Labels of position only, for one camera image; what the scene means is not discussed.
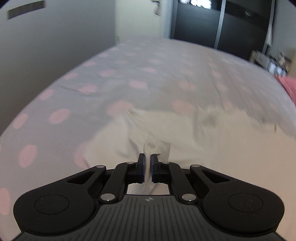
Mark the pink pillow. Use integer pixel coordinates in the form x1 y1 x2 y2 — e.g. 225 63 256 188
279 76 296 105

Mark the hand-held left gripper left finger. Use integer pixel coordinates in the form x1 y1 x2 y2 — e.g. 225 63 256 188
59 153 146 205

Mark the grey pink-dotted bed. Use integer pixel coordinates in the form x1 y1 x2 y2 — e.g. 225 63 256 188
0 37 296 241

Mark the cream door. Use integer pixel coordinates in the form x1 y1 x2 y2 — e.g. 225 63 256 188
114 0 176 45

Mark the dark sliding-door wardrobe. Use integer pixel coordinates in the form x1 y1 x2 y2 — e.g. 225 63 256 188
170 0 275 61

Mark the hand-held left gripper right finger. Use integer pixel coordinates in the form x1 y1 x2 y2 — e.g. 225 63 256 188
151 153 237 205

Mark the long grey wall switch panel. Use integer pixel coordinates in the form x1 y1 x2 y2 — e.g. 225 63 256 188
8 0 46 19

